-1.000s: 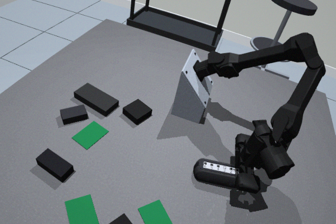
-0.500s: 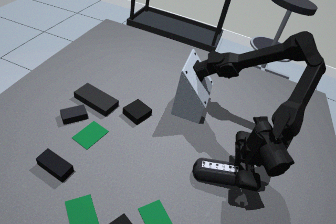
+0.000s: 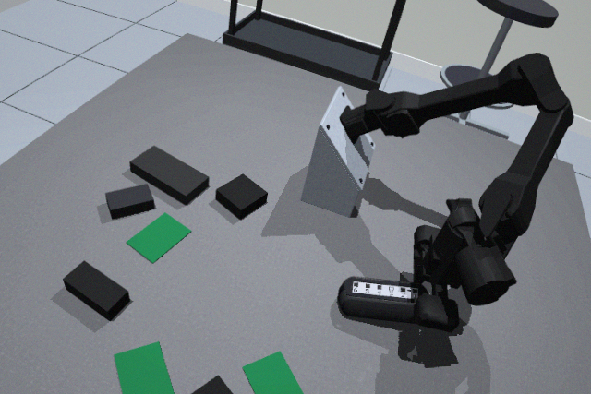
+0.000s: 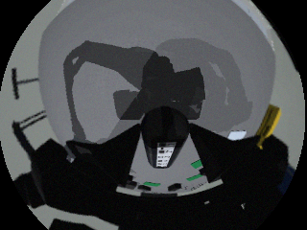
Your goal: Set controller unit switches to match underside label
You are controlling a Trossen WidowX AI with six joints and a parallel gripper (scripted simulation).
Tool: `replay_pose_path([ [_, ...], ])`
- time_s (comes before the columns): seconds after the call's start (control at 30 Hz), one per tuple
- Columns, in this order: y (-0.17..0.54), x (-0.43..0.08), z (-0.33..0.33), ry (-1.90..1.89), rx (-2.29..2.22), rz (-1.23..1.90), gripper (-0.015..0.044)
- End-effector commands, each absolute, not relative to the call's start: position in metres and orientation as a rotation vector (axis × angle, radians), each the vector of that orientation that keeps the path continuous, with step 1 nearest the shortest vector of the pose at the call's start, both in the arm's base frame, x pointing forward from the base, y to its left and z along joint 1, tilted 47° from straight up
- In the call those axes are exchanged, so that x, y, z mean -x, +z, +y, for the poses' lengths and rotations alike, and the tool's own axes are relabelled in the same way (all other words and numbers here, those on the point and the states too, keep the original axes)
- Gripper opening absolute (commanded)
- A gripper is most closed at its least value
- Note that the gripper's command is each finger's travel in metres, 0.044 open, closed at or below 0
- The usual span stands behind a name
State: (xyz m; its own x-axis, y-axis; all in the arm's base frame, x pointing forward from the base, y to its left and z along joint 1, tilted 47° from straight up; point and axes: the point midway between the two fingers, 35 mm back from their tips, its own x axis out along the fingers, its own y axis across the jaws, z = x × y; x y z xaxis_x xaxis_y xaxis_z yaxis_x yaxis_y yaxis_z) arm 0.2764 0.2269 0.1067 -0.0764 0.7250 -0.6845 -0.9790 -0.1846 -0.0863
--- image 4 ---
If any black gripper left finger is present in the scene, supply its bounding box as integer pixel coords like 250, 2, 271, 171
66, 124, 141, 188

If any dark grey switch controller unit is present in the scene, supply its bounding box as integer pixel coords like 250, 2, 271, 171
141, 106, 191, 169

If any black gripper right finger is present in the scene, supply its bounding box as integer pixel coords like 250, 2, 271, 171
189, 123, 261, 183

